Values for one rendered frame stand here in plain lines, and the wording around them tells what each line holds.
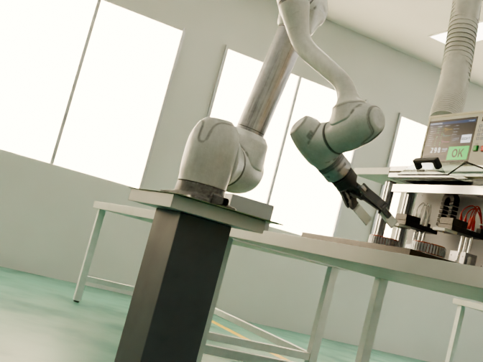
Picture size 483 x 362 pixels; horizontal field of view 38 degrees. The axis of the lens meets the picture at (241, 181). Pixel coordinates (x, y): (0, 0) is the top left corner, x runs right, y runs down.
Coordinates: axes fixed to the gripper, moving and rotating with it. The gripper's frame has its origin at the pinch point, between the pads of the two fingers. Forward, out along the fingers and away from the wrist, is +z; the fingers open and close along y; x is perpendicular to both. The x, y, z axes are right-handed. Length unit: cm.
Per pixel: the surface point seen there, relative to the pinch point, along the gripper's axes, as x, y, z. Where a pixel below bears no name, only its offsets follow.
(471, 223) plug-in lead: 23.5, 2.5, 24.9
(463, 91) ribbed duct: 134, -111, 48
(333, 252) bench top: -13.7, -13.3, 1.8
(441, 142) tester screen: 49, -22, 11
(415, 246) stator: 4.0, 0.7, 15.3
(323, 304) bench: 12, -161, 94
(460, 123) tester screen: 54, -15, 7
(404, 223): 16.2, -21.3, 19.7
